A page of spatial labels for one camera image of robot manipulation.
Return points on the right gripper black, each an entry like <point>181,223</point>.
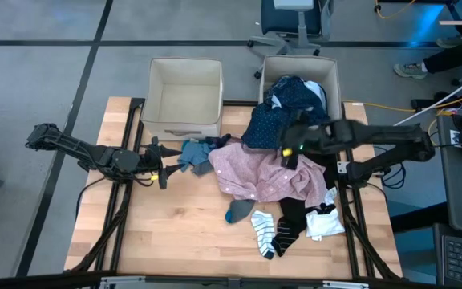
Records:
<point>315,136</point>

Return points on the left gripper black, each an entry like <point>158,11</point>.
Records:
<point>148,160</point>

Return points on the blue-grey cloth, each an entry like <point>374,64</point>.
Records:
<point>193,154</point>

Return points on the plain grey sock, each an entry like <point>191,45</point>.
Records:
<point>203,168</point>

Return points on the pink button shirt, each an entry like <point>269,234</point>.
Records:
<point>255,172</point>

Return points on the navy dotted shirt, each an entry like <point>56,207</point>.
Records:
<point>267,124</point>

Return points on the black garment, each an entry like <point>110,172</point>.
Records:
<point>295,212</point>

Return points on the dark navy sock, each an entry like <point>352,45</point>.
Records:
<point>218,140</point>

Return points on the grey sock with blue toe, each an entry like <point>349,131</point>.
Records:
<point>241,209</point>

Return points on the white sock with blue stripes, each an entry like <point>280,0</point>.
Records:
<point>264,233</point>

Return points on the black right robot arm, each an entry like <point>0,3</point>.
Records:
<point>383,134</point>

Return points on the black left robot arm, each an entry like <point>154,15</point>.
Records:
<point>78,150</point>

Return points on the white grey striped cloth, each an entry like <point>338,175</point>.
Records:
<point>330,196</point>

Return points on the beige fabric storage bin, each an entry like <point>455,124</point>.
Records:
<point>183,100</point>
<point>295,64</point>

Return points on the black sock with thin stripes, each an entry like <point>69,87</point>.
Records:
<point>285,241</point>

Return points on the grey metal crossbar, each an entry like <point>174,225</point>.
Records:
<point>124,282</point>

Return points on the navy office chair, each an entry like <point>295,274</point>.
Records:
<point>291,20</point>

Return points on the black power strip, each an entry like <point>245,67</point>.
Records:
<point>423,105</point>

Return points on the person's grey shoe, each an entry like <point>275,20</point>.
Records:
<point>451,42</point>
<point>409,71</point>

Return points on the white printed label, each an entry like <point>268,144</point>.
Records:
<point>454,138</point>

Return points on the person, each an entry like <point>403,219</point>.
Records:
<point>455,56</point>

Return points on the silver metal bracket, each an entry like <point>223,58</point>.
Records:
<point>342,167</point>

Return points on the black table frame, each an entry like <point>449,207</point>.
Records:
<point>239,103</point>

